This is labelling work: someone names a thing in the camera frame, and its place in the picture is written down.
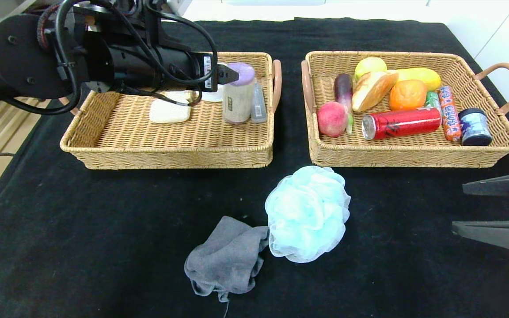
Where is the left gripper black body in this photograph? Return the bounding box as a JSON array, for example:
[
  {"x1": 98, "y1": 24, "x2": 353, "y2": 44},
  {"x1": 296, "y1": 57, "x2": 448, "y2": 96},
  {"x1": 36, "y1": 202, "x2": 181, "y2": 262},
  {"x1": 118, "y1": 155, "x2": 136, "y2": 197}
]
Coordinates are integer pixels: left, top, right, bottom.
[{"x1": 157, "y1": 46, "x2": 218, "y2": 92}]

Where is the purple trash bag roll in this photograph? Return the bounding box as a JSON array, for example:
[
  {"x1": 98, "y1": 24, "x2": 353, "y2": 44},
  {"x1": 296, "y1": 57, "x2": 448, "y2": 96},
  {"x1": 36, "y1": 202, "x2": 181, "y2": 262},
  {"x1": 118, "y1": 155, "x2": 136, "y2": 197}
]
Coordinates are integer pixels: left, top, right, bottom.
[{"x1": 222, "y1": 62, "x2": 256, "y2": 125}]

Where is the croissant bread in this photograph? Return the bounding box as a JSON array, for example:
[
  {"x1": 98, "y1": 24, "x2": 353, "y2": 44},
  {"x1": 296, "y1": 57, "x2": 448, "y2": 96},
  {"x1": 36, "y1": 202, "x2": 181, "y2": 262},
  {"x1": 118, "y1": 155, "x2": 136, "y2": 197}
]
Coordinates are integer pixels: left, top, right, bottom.
[{"x1": 352, "y1": 71, "x2": 400, "y2": 113}]

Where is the light blue bath sponge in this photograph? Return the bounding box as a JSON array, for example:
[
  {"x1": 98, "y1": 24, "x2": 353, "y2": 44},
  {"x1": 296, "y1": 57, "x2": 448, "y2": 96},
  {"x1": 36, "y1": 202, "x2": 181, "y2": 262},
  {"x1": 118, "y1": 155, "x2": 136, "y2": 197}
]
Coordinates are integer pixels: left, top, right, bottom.
[{"x1": 265, "y1": 166, "x2": 352, "y2": 264}]

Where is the red soda can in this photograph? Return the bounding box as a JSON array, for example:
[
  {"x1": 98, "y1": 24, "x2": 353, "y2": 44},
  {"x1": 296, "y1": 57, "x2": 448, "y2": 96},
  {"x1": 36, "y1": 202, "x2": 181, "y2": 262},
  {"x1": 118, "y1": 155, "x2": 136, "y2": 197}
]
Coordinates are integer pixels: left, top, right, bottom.
[{"x1": 361, "y1": 107, "x2": 441, "y2": 141}]

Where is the orange fruit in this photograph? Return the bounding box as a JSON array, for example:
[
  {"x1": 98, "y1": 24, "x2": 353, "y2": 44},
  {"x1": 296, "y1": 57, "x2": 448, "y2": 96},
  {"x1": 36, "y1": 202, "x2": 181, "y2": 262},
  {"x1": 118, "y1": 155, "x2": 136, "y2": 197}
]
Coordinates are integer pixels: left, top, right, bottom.
[{"x1": 389, "y1": 79, "x2": 427, "y2": 112}]

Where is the grey cloth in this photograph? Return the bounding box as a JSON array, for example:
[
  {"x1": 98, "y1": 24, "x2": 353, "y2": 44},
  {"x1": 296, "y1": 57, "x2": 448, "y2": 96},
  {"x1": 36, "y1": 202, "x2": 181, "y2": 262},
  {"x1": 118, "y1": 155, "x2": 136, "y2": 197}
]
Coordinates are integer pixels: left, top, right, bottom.
[{"x1": 184, "y1": 216, "x2": 273, "y2": 303}]

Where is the wicker basket holding toiletries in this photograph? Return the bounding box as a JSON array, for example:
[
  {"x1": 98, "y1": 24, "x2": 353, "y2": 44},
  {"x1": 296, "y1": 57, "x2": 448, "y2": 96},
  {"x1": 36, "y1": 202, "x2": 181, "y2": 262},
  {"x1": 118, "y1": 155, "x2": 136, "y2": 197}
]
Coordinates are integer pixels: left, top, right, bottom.
[{"x1": 58, "y1": 52, "x2": 283, "y2": 170}]

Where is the wicker basket holding food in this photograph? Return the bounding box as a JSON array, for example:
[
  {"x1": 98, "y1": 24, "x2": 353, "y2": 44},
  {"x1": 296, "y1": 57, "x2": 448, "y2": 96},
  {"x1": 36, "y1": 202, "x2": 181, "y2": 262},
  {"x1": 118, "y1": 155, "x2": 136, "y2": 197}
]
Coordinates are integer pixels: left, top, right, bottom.
[{"x1": 301, "y1": 51, "x2": 509, "y2": 169}]

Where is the white round bowl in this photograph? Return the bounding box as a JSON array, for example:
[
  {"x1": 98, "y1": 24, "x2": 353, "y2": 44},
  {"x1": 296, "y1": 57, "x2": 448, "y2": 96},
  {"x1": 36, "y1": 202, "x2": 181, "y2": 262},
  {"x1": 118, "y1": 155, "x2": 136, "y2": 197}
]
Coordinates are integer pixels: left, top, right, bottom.
[{"x1": 201, "y1": 87, "x2": 225, "y2": 103}]

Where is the small pale printed box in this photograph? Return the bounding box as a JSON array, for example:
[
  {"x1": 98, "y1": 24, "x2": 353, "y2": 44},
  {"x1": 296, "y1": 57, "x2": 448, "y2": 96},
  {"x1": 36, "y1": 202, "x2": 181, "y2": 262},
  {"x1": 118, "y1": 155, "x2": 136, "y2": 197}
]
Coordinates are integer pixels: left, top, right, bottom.
[{"x1": 166, "y1": 91, "x2": 196, "y2": 105}]

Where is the grey rectangular stick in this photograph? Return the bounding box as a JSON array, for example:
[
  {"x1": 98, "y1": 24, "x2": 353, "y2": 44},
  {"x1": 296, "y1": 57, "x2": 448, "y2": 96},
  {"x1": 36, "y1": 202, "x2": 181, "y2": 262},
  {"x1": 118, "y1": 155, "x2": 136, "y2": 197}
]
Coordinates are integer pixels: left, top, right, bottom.
[{"x1": 251, "y1": 82, "x2": 268, "y2": 124}]

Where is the white soap bar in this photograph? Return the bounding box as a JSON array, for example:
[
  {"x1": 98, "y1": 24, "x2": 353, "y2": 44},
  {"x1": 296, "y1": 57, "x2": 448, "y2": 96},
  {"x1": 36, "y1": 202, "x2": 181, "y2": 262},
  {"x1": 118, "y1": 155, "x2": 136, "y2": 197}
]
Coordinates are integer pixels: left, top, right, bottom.
[{"x1": 149, "y1": 98, "x2": 191, "y2": 124}]

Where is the pink peach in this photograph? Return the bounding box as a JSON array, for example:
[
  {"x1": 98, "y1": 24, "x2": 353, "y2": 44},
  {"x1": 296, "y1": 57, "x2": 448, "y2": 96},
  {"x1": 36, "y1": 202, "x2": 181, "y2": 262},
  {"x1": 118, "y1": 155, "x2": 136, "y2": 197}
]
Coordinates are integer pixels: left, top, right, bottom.
[{"x1": 317, "y1": 102, "x2": 349, "y2": 138}]

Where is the purple eggplant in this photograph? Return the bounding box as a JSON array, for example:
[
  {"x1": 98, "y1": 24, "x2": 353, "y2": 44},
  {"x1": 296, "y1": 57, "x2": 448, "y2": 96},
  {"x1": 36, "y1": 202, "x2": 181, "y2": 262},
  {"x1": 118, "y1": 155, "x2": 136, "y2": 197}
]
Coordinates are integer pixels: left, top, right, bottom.
[{"x1": 334, "y1": 74, "x2": 355, "y2": 135}]

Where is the yellow lemon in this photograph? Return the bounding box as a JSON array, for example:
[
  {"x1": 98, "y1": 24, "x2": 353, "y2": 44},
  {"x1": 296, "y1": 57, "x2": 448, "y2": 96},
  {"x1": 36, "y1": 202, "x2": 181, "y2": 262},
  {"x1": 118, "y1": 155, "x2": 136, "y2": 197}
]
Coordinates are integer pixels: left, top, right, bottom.
[{"x1": 354, "y1": 57, "x2": 387, "y2": 83}]

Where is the black table cloth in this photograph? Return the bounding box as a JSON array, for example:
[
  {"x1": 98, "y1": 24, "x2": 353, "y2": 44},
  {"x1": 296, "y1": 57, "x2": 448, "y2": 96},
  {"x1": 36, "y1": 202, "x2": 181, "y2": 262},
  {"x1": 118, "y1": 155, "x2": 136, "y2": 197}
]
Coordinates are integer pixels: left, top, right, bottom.
[{"x1": 0, "y1": 19, "x2": 509, "y2": 318}]

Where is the yellow oblong mango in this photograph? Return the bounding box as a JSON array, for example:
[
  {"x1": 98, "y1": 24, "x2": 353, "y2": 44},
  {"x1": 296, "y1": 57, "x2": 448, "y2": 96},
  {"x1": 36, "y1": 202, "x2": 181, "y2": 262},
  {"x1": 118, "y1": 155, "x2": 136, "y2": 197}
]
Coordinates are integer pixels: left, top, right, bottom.
[{"x1": 394, "y1": 68, "x2": 441, "y2": 92}]

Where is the orange sausage snack tube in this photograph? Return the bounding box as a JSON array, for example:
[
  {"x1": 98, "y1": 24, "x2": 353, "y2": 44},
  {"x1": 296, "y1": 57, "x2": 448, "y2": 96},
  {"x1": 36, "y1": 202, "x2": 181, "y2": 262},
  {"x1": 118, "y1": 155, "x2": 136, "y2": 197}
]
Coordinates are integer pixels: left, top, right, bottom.
[{"x1": 438, "y1": 86, "x2": 463, "y2": 143}]

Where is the dark blue jar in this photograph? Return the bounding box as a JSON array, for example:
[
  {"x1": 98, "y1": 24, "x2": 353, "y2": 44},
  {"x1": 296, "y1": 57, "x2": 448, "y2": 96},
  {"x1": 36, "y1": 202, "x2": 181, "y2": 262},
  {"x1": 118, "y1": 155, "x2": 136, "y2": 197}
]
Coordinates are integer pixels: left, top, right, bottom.
[{"x1": 458, "y1": 108, "x2": 493, "y2": 147}]

